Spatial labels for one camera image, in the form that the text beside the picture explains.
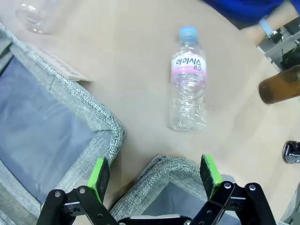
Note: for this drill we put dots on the person's left hand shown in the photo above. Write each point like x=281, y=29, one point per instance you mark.
x=255, y=34

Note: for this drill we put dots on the large clear plastic bottle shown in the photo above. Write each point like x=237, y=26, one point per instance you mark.
x=37, y=21

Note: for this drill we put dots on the light blue wristband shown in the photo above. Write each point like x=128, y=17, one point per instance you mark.
x=266, y=25

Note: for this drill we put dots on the person in blue sweater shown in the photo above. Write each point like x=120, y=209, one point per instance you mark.
x=234, y=9

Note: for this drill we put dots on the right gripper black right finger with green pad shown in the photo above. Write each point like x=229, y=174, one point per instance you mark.
x=211, y=178

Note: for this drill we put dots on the small clear water bottle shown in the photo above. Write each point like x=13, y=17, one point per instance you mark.
x=187, y=93

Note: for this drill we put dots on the grey fabric basket can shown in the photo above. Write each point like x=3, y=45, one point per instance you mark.
x=159, y=178

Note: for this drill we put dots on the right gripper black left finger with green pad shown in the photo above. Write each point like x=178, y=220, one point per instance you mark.
x=95, y=180

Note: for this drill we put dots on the green crushed can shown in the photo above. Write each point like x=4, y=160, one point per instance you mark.
x=293, y=152

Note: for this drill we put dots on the grey fabric basket plastic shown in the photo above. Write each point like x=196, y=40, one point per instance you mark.
x=77, y=98

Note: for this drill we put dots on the person's left forearm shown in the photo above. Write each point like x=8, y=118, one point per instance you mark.
x=279, y=20

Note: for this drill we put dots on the white table with metal legs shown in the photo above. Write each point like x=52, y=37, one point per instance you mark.
x=274, y=48

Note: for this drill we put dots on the brown glass bottle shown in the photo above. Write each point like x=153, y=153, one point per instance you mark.
x=279, y=86

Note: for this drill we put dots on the white paper card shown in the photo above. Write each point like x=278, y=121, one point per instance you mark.
x=63, y=68

